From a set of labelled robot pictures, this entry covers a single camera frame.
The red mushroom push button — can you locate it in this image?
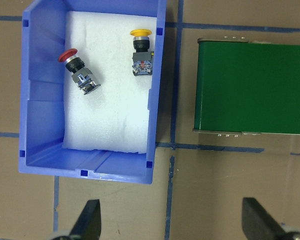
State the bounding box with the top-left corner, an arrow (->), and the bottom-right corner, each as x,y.
58,48 -> 101,95

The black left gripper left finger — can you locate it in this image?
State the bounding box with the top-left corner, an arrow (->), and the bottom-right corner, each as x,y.
69,199 -> 101,240

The yellow mushroom push button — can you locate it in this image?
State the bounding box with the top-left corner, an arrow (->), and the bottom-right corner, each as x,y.
130,28 -> 154,77

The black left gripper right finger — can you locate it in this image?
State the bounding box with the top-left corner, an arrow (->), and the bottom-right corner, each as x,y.
241,197 -> 285,240

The blue left plastic bin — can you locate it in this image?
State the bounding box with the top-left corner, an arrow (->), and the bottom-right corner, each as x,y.
19,0 -> 167,184

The green conveyor belt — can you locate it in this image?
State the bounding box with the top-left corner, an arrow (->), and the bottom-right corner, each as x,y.
193,38 -> 300,135

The white foam pad left bin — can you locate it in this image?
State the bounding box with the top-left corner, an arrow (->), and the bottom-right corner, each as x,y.
63,11 -> 157,154

